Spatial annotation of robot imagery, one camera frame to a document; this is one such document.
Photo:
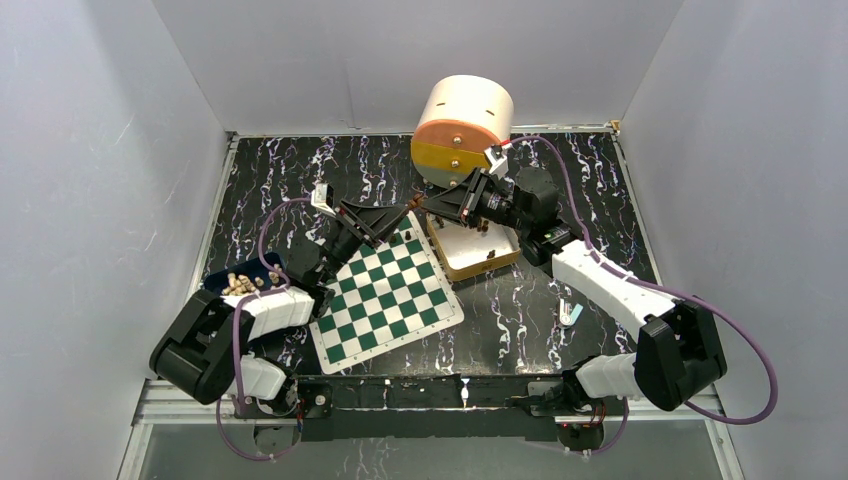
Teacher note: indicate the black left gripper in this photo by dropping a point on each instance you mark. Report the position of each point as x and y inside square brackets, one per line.
[373, 222]

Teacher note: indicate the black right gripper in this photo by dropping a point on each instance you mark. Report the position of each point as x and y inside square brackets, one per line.
[450, 202]

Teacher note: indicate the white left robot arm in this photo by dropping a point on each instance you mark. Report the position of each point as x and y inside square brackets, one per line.
[205, 351]

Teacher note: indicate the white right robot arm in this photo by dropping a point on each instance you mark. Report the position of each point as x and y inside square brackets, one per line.
[678, 349]

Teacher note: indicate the green white chess board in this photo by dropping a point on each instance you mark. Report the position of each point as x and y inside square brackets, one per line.
[385, 298]

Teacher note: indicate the blue tin tray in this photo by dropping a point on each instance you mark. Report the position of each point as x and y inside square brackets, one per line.
[272, 312]

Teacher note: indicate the small white blue tag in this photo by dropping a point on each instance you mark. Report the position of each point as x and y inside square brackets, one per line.
[568, 313]

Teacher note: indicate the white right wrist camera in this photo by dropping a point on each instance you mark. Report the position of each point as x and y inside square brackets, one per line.
[497, 158]

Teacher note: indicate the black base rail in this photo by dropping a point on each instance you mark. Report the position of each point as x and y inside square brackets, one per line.
[545, 408]

